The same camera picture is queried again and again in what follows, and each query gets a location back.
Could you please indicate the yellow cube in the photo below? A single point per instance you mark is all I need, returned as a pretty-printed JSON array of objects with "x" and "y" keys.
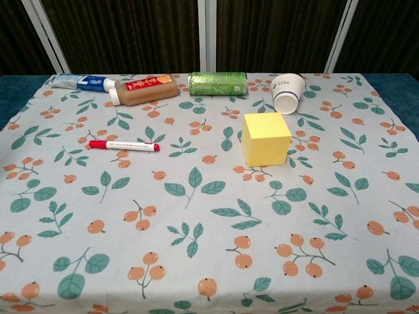
[{"x": 265, "y": 144}]

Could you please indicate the red white marker pen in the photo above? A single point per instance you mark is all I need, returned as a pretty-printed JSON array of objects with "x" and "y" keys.
[{"x": 127, "y": 146}]

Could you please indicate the floral leaf berry tablecloth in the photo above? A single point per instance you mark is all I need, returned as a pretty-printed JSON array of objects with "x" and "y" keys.
[{"x": 209, "y": 212}]

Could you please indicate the green drink can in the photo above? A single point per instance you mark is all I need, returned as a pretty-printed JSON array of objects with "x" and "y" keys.
[{"x": 217, "y": 83}]

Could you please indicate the brown drink bottle red label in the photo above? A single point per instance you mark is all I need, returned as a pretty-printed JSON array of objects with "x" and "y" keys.
[{"x": 147, "y": 91}]

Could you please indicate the white paper cup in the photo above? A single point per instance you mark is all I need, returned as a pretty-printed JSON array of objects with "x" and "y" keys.
[{"x": 288, "y": 90}]

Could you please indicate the dark ribbed partition panel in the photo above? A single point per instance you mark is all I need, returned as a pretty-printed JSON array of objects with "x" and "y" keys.
[
  {"x": 131, "y": 36},
  {"x": 386, "y": 36},
  {"x": 278, "y": 36},
  {"x": 19, "y": 39}
]

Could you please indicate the blue white toothpaste tube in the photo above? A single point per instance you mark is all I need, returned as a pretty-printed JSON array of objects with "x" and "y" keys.
[{"x": 82, "y": 82}]

